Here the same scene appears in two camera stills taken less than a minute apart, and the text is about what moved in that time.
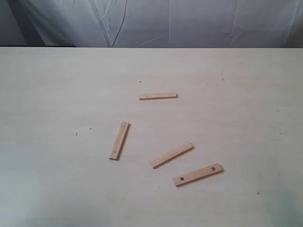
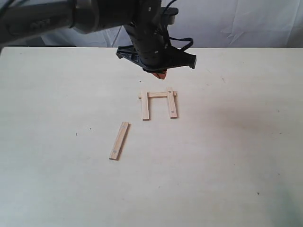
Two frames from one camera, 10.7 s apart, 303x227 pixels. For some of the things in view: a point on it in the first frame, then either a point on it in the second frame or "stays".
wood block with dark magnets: [198, 174] -> [173, 98]
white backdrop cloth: [152, 23] stays
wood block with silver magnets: [120, 140] stays
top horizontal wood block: [155, 96] stays
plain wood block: [171, 154] -> [146, 106]
